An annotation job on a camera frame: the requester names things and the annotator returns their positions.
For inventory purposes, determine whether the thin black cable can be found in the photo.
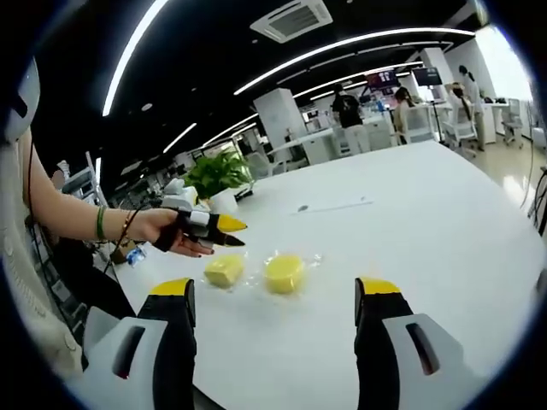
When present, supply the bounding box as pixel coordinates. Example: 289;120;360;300
26;140;36;214

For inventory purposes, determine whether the yellow rectangular silicone block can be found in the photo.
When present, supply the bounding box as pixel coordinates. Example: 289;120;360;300
203;254;245;288

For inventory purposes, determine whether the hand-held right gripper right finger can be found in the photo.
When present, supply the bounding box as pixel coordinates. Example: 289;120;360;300
353;276;471;410

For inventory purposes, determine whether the white metal rack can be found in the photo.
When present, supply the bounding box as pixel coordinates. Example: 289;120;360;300
63;151;110;210

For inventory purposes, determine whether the white office chair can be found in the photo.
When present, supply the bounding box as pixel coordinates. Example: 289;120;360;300
502;97;526;149
442;108;479;159

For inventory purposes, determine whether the yellow round silicone block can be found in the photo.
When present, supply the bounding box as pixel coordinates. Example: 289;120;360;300
262;254;305;296

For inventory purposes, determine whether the ceiling light strip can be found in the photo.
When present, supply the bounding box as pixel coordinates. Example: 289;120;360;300
101;0;172;117
232;27;476;96

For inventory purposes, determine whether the potted green plant white pot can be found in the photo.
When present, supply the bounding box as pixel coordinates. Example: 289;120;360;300
183;149;257;214

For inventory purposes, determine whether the ceiling air conditioner vent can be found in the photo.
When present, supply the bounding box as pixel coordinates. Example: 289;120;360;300
250;0;333;43

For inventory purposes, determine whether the white chest device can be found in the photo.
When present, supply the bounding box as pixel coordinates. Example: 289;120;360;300
3;57;42;142

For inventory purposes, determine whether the green bracelet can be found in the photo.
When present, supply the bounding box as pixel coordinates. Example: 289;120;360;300
94;205;107;241

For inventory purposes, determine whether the black floor cable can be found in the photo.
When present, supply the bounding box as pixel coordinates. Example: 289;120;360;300
519;166;547;236

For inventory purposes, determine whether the red and dark screen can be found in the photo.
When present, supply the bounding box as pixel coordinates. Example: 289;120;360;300
366;70;397;96

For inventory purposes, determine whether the dark monitor on stand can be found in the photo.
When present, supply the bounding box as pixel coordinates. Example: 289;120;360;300
412;67;441;86

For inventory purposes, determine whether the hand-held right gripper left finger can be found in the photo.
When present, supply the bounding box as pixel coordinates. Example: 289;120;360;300
79;277;197;410

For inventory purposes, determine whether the person's left hand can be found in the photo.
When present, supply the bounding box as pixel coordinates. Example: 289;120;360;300
138;208;215;260

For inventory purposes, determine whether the person's beige knit vest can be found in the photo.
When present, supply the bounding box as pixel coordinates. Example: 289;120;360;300
0;132;86;377

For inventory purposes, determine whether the clear water bottle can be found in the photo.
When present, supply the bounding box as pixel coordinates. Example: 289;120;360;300
126;247;149;269

